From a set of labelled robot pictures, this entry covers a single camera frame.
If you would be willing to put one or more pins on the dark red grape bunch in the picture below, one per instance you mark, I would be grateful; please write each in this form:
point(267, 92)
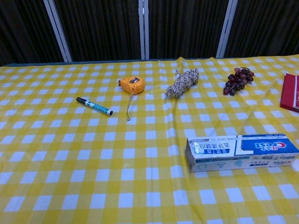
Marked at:
point(238, 80)

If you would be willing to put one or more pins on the yellow white checkered tablecloth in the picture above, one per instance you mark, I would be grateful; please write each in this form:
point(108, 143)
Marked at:
point(93, 163)

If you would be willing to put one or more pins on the black green marker pen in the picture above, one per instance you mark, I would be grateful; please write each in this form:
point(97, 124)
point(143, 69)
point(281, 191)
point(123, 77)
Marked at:
point(94, 106)

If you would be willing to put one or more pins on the white partition frame post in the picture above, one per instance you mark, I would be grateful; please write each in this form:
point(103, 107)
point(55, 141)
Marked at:
point(143, 29)
point(58, 30)
point(225, 29)

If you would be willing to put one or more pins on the red paper packet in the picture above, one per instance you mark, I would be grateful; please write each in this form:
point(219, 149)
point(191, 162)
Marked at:
point(290, 92)

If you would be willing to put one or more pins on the blue white toothpaste box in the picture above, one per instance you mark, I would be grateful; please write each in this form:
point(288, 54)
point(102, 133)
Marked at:
point(243, 151)

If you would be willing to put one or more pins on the orange tape measure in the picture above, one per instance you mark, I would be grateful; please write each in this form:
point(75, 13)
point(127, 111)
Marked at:
point(131, 85)

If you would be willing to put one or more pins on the dark ribbed partition panel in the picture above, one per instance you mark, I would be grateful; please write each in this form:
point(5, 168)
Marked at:
point(21, 30)
point(98, 29)
point(266, 26)
point(184, 28)

